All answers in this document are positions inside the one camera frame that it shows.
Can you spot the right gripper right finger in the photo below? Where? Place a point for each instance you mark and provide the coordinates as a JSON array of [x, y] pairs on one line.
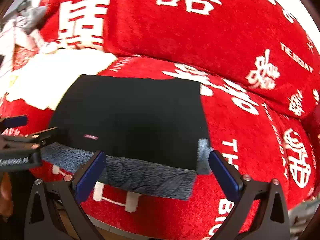
[[259, 210]]

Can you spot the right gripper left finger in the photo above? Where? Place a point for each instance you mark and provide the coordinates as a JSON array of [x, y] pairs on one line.
[[42, 219]]

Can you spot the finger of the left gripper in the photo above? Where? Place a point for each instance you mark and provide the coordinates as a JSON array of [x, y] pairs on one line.
[[14, 121], [41, 138]]

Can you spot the black pants with patterned lining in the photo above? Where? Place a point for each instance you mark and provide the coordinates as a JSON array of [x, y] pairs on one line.
[[153, 133]]

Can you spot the person left hand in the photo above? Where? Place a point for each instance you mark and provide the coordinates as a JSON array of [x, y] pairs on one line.
[[7, 205]]

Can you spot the grey and white cloth pile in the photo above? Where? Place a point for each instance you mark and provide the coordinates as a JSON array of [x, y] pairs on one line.
[[20, 37]]

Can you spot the dark red pillow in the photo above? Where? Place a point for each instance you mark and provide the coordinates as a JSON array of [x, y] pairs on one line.
[[311, 125]]

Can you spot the red blanket with white characters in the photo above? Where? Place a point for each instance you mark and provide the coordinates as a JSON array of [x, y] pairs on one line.
[[259, 76]]

